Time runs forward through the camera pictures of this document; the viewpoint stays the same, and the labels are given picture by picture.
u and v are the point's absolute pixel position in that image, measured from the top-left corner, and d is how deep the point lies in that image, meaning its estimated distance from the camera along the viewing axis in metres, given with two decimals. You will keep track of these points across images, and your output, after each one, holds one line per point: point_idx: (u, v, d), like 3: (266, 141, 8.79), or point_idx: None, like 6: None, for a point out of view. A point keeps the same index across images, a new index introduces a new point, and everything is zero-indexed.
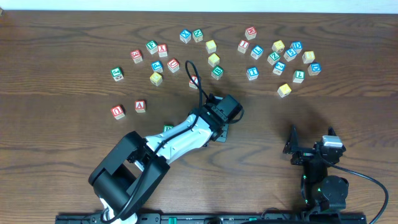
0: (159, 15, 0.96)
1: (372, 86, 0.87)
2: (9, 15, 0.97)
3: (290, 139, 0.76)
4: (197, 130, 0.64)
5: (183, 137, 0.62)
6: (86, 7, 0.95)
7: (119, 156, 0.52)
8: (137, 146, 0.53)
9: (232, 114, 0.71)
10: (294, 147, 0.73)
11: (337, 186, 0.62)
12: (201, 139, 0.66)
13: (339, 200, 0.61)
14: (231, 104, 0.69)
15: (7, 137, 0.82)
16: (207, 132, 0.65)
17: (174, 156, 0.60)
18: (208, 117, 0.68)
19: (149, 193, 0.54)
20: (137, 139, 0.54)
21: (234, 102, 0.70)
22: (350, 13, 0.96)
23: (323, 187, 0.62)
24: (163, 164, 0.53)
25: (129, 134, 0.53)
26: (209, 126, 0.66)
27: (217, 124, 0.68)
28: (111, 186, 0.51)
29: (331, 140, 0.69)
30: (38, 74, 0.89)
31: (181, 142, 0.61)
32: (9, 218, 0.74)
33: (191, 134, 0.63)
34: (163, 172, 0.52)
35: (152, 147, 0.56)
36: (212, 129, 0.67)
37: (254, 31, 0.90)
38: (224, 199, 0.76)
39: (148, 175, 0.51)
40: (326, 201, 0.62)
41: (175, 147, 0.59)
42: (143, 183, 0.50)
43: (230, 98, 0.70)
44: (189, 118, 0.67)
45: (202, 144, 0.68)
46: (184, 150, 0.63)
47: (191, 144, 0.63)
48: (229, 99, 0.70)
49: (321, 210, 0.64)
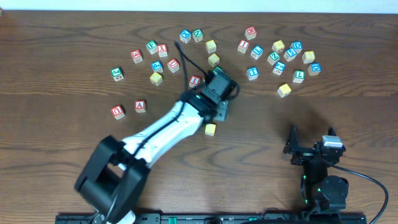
0: (159, 15, 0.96)
1: (372, 86, 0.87)
2: (9, 15, 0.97)
3: (290, 139, 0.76)
4: (183, 119, 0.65)
5: (167, 130, 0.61)
6: (85, 7, 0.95)
7: (99, 163, 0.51)
8: (113, 152, 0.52)
9: (223, 94, 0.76)
10: (294, 147, 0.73)
11: (337, 186, 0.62)
12: (188, 128, 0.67)
13: (339, 200, 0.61)
14: (222, 84, 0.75)
15: (7, 137, 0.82)
16: (196, 117, 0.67)
17: (158, 153, 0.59)
18: (198, 101, 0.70)
19: (136, 195, 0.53)
20: (114, 144, 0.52)
21: (224, 81, 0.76)
22: (350, 12, 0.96)
23: (323, 186, 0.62)
24: (143, 167, 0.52)
25: (105, 140, 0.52)
26: (199, 109, 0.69)
27: (211, 106, 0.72)
28: (96, 191, 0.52)
29: (331, 140, 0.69)
30: (38, 74, 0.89)
31: (164, 137, 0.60)
32: (9, 218, 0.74)
33: (177, 125, 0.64)
34: (144, 174, 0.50)
35: (130, 149, 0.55)
36: (204, 112, 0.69)
37: (254, 31, 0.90)
38: (224, 199, 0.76)
39: (129, 180, 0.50)
40: (326, 201, 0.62)
41: (157, 144, 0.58)
42: (125, 189, 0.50)
43: (219, 78, 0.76)
44: (175, 108, 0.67)
45: (194, 127, 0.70)
46: (170, 144, 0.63)
47: (177, 135, 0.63)
48: (219, 79, 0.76)
49: (321, 210, 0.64)
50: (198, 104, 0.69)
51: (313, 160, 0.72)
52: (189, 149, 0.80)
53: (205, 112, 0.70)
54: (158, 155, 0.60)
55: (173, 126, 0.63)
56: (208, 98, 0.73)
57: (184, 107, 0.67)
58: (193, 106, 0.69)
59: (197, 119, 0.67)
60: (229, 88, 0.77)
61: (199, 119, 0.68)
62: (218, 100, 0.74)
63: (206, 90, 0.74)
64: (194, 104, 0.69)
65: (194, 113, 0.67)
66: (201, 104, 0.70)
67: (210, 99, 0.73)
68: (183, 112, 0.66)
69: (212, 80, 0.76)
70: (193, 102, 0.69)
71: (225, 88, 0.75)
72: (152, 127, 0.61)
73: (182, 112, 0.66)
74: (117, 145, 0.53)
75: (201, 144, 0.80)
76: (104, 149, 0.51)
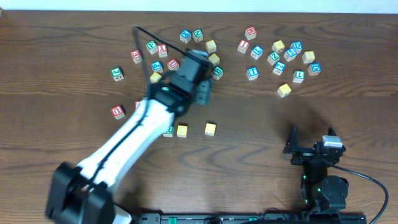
0: (159, 15, 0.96)
1: (372, 86, 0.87)
2: (9, 15, 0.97)
3: (290, 139, 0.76)
4: (148, 122, 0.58)
5: (130, 140, 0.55)
6: (86, 7, 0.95)
7: (58, 193, 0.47)
8: (69, 179, 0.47)
9: (197, 78, 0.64)
10: (294, 147, 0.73)
11: (337, 186, 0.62)
12: (158, 129, 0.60)
13: (339, 200, 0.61)
14: (193, 67, 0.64)
15: (7, 137, 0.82)
16: (164, 114, 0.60)
17: (124, 168, 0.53)
18: (165, 93, 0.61)
19: (106, 220, 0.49)
20: (70, 172, 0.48)
21: (194, 62, 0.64)
22: (350, 12, 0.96)
23: (323, 187, 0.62)
24: (104, 193, 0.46)
25: (60, 168, 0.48)
26: (168, 103, 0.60)
27: (183, 95, 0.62)
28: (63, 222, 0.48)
29: (331, 140, 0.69)
30: (38, 74, 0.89)
31: (127, 149, 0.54)
32: (9, 218, 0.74)
33: (142, 130, 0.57)
34: (105, 200, 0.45)
35: (88, 173, 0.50)
36: (173, 105, 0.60)
37: (254, 31, 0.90)
38: (224, 199, 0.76)
39: (89, 208, 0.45)
40: (326, 201, 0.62)
41: (119, 160, 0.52)
42: (88, 218, 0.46)
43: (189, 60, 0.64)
44: (140, 110, 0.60)
45: (166, 124, 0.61)
46: (138, 152, 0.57)
47: (143, 141, 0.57)
48: (188, 62, 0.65)
49: (321, 210, 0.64)
50: (166, 98, 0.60)
51: (313, 160, 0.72)
52: (189, 149, 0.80)
53: (177, 105, 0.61)
54: (125, 170, 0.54)
55: (137, 132, 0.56)
56: (176, 86, 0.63)
57: (148, 107, 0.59)
58: (161, 101, 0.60)
59: (166, 117, 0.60)
60: (204, 70, 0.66)
61: (169, 115, 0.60)
62: (189, 87, 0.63)
63: (175, 77, 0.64)
64: (161, 98, 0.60)
65: (161, 111, 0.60)
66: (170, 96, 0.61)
67: (180, 88, 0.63)
68: (148, 114, 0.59)
69: (181, 65, 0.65)
70: (161, 96, 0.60)
71: (197, 71, 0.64)
72: (114, 139, 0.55)
73: (147, 113, 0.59)
74: (74, 172, 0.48)
75: (201, 144, 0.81)
76: (60, 178, 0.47)
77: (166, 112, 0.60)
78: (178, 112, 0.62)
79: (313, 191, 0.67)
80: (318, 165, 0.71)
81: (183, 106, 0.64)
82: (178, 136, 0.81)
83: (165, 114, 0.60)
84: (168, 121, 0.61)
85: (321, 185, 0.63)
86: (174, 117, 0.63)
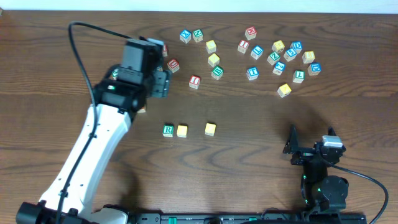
0: (159, 15, 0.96)
1: (372, 86, 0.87)
2: (9, 15, 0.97)
3: (290, 139, 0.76)
4: (102, 130, 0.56)
5: (86, 157, 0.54)
6: (85, 7, 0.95)
7: None
8: (36, 217, 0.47)
9: (145, 67, 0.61)
10: (294, 147, 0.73)
11: (337, 186, 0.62)
12: (117, 134, 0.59)
13: (337, 200, 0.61)
14: (137, 55, 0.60)
15: (7, 137, 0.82)
16: (117, 118, 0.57)
17: (90, 186, 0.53)
18: (113, 92, 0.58)
19: None
20: (33, 211, 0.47)
21: (137, 49, 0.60)
22: (350, 13, 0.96)
23: (323, 187, 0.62)
24: (74, 221, 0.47)
25: (23, 210, 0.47)
26: (119, 102, 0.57)
27: (135, 88, 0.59)
28: None
29: (331, 141, 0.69)
30: (38, 74, 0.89)
31: (87, 166, 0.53)
32: (9, 218, 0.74)
33: (96, 142, 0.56)
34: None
35: (54, 204, 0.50)
36: (125, 101, 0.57)
37: (254, 32, 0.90)
38: (224, 199, 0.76)
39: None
40: (326, 201, 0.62)
41: (81, 182, 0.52)
42: None
43: (131, 48, 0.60)
44: (90, 121, 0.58)
45: (126, 124, 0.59)
46: (101, 163, 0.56)
47: (102, 152, 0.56)
48: (131, 50, 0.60)
49: (321, 210, 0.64)
50: (116, 96, 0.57)
51: (313, 160, 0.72)
52: (189, 149, 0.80)
53: (130, 100, 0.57)
54: (93, 186, 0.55)
55: (92, 147, 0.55)
56: (127, 81, 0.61)
57: (99, 116, 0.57)
58: (112, 100, 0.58)
59: (119, 119, 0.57)
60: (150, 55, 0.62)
61: (123, 116, 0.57)
62: (140, 78, 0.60)
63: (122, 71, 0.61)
64: (111, 97, 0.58)
65: (114, 112, 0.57)
66: (118, 94, 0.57)
67: (130, 81, 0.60)
68: (99, 122, 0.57)
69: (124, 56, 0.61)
70: (111, 96, 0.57)
71: (142, 58, 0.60)
72: (69, 161, 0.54)
73: (98, 122, 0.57)
74: (37, 210, 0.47)
75: (201, 144, 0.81)
76: (26, 219, 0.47)
77: (119, 112, 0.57)
78: (135, 106, 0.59)
79: (313, 191, 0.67)
80: (318, 165, 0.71)
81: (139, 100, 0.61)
82: (178, 136, 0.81)
83: (117, 117, 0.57)
84: (126, 121, 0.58)
85: (321, 185, 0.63)
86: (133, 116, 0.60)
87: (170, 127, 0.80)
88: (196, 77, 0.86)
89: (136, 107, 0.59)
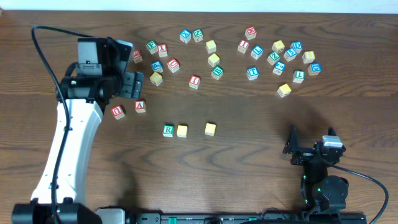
0: (158, 15, 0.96)
1: (372, 86, 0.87)
2: (9, 15, 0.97)
3: (290, 139, 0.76)
4: (76, 122, 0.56)
5: (67, 149, 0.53)
6: (84, 6, 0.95)
7: None
8: (32, 214, 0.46)
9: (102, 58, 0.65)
10: (294, 147, 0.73)
11: (337, 186, 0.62)
12: (92, 123, 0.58)
13: (337, 200, 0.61)
14: (91, 49, 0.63)
15: (7, 137, 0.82)
16: (87, 106, 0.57)
17: (78, 174, 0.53)
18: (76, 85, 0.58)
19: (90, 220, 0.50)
20: (27, 209, 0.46)
21: (91, 43, 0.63)
22: (350, 12, 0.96)
23: (323, 187, 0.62)
24: (71, 206, 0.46)
25: (15, 212, 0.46)
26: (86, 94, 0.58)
27: (98, 78, 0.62)
28: None
29: (331, 140, 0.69)
30: (38, 74, 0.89)
31: (69, 157, 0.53)
32: (9, 218, 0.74)
33: (74, 134, 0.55)
34: (76, 214, 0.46)
35: (47, 199, 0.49)
36: (92, 90, 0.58)
37: (254, 31, 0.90)
38: (224, 199, 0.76)
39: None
40: (326, 201, 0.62)
41: (69, 172, 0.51)
42: None
43: (84, 43, 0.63)
44: (62, 117, 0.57)
45: (99, 112, 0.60)
46: (84, 152, 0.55)
47: (82, 141, 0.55)
48: (83, 45, 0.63)
49: (321, 210, 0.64)
50: (79, 88, 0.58)
51: (313, 160, 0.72)
52: (189, 149, 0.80)
53: (95, 89, 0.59)
54: (81, 174, 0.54)
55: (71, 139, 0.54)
56: (89, 75, 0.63)
57: (69, 110, 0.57)
58: (79, 93, 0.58)
59: (90, 107, 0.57)
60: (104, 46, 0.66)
61: (92, 104, 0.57)
62: (100, 68, 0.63)
63: (81, 68, 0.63)
64: (76, 91, 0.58)
65: (82, 103, 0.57)
66: (82, 86, 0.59)
67: (92, 74, 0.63)
68: (71, 115, 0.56)
69: (78, 53, 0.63)
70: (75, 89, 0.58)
71: (97, 51, 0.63)
72: (51, 158, 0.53)
73: (71, 115, 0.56)
74: (31, 207, 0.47)
75: (201, 144, 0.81)
76: (22, 219, 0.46)
77: (87, 103, 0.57)
78: (102, 96, 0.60)
79: (313, 191, 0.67)
80: (318, 165, 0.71)
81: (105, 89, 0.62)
82: (178, 136, 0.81)
83: (87, 106, 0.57)
84: (96, 109, 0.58)
85: (321, 185, 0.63)
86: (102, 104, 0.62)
87: (170, 127, 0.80)
88: (196, 77, 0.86)
89: (104, 97, 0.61)
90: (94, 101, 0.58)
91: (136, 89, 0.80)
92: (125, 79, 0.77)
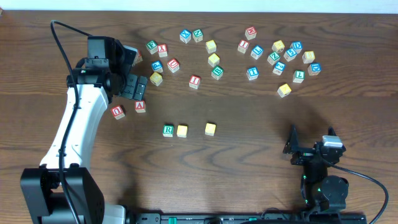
0: (158, 15, 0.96)
1: (372, 86, 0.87)
2: (9, 15, 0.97)
3: (290, 139, 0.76)
4: (85, 101, 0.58)
5: (76, 124, 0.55)
6: (84, 6, 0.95)
7: (37, 196, 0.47)
8: (38, 179, 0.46)
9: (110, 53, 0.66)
10: (294, 147, 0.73)
11: (337, 186, 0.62)
12: (98, 105, 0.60)
13: (337, 200, 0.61)
14: (100, 44, 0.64)
15: (7, 137, 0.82)
16: (95, 90, 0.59)
17: (84, 147, 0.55)
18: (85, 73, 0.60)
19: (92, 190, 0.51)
20: (35, 173, 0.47)
21: (100, 39, 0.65)
22: (350, 13, 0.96)
23: (323, 187, 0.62)
24: (78, 170, 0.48)
25: (24, 175, 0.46)
26: (94, 81, 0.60)
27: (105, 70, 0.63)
28: (58, 217, 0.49)
29: (331, 141, 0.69)
30: (38, 74, 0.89)
31: (77, 131, 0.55)
32: (9, 218, 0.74)
33: (81, 112, 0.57)
34: (83, 175, 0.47)
35: (54, 166, 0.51)
36: (99, 78, 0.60)
37: (254, 31, 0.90)
38: (224, 199, 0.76)
39: (73, 188, 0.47)
40: (326, 201, 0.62)
41: (76, 142, 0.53)
42: (79, 196, 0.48)
43: (94, 39, 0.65)
44: (71, 98, 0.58)
45: (105, 100, 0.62)
46: (90, 130, 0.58)
47: (89, 119, 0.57)
48: (93, 40, 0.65)
49: (321, 210, 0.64)
50: (88, 75, 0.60)
51: (313, 160, 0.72)
52: (189, 149, 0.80)
53: (103, 78, 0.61)
54: (86, 150, 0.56)
55: (79, 115, 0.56)
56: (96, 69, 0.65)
57: (79, 92, 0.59)
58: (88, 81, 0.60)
59: (97, 91, 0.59)
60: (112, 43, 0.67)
61: (99, 89, 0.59)
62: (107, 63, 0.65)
63: (90, 61, 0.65)
64: (86, 78, 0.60)
65: (91, 88, 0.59)
66: (91, 74, 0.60)
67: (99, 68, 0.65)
68: (81, 96, 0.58)
69: (88, 48, 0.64)
70: (84, 76, 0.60)
71: (106, 46, 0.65)
72: (60, 131, 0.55)
73: (80, 96, 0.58)
74: (40, 171, 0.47)
75: (201, 144, 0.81)
76: (30, 183, 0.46)
77: (94, 88, 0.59)
78: (109, 86, 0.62)
79: (313, 191, 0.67)
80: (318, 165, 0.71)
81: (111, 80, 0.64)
82: (178, 136, 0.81)
83: (95, 90, 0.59)
84: (103, 94, 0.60)
85: (322, 185, 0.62)
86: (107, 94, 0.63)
87: (170, 127, 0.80)
88: (196, 77, 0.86)
89: (110, 87, 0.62)
90: (102, 87, 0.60)
91: (138, 91, 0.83)
92: (129, 81, 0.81)
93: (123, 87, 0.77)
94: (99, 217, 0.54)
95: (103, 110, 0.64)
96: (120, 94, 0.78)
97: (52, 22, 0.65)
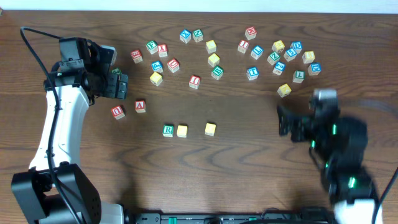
0: (158, 15, 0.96)
1: (372, 87, 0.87)
2: (9, 15, 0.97)
3: (282, 114, 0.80)
4: (65, 102, 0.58)
5: (60, 124, 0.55)
6: (84, 6, 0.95)
7: (30, 200, 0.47)
8: (30, 182, 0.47)
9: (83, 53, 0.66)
10: (290, 116, 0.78)
11: (353, 123, 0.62)
12: (80, 104, 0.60)
13: (356, 136, 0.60)
14: (72, 45, 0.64)
15: (7, 137, 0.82)
16: (73, 91, 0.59)
17: (72, 145, 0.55)
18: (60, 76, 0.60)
19: (88, 188, 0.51)
20: (25, 177, 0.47)
21: (71, 40, 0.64)
22: (349, 13, 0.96)
23: (337, 124, 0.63)
24: (69, 167, 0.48)
25: (15, 181, 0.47)
26: (71, 82, 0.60)
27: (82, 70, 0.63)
28: (55, 218, 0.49)
29: (325, 93, 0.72)
30: (38, 74, 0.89)
31: (61, 131, 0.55)
32: (9, 218, 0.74)
33: (64, 112, 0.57)
34: (73, 171, 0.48)
35: (45, 167, 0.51)
36: (76, 79, 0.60)
37: (254, 31, 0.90)
38: (224, 199, 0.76)
39: (67, 186, 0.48)
40: (346, 141, 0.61)
41: (62, 142, 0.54)
42: (74, 195, 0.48)
43: (65, 40, 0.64)
44: (51, 101, 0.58)
45: (85, 98, 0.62)
46: (76, 128, 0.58)
47: (73, 117, 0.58)
48: (65, 43, 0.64)
49: (342, 155, 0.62)
50: (66, 77, 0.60)
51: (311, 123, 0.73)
52: (189, 149, 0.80)
53: (81, 78, 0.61)
54: (75, 148, 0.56)
55: (63, 116, 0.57)
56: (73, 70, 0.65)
57: (59, 94, 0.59)
58: (64, 83, 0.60)
59: (76, 91, 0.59)
60: (84, 43, 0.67)
61: (78, 88, 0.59)
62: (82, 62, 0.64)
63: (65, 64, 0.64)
64: (63, 81, 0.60)
65: (69, 88, 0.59)
66: (68, 76, 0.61)
67: None
68: (60, 98, 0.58)
69: (60, 51, 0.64)
70: (61, 78, 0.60)
71: (78, 46, 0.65)
72: (44, 134, 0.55)
73: (60, 98, 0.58)
74: (29, 175, 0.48)
75: (201, 144, 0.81)
76: (21, 186, 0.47)
77: (73, 88, 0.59)
78: (87, 86, 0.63)
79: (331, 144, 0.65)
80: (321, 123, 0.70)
81: (89, 79, 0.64)
82: (178, 136, 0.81)
83: (73, 90, 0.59)
84: (83, 93, 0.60)
85: (336, 124, 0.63)
86: (87, 93, 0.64)
87: (170, 127, 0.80)
88: (196, 77, 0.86)
89: (89, 86, 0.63)
90: (81, 86, 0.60)
91: (121, 90, 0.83)
92: (109, 79, 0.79)
93: (104, 86, 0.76)
94: (98, 217, 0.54)
95: (86, 109, 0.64)
96: (101, 94, 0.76)
97: (20, 28, 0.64)
